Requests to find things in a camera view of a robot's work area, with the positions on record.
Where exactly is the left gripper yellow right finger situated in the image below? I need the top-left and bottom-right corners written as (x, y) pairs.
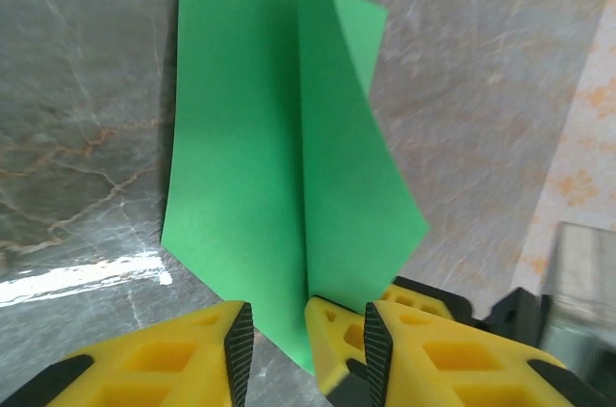
top-left (364, 299), bottom-right (616, 407)

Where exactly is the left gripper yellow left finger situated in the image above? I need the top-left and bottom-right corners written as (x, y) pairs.
top-left (0, 299), bottom-right (255, 407)

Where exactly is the aluminium side rail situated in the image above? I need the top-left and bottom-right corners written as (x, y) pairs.
top-left (538, 221), bottom-right (616, 368)

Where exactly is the green paper sheet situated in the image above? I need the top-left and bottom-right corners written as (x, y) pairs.
top-left (160, 0), bottom-right (431, 376)

